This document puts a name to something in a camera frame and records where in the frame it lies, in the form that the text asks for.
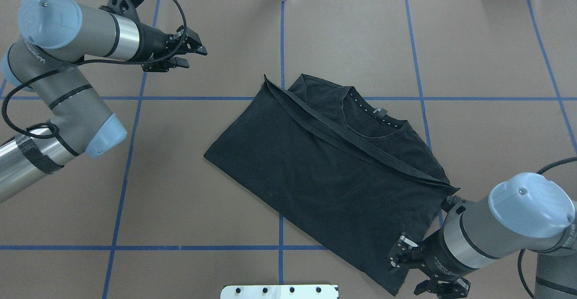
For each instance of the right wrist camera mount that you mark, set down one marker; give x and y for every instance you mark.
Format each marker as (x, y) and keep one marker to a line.
(450, 202)

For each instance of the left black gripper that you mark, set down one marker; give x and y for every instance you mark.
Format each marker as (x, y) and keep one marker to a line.
(153, 43)

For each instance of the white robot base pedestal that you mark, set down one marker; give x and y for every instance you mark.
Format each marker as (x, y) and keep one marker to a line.
(306, 291)

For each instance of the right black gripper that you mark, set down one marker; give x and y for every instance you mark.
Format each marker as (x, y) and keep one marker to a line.
(438, 257)

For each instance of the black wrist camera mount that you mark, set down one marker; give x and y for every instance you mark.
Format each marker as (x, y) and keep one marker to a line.
(123, 8)

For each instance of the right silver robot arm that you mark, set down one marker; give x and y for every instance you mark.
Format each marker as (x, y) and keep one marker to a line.
(526, 212)

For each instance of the black graphic t-shirt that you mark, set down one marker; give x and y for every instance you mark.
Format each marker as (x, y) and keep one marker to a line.
(347, 174)

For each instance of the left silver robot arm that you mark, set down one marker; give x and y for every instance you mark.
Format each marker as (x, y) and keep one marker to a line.
(56, 38)

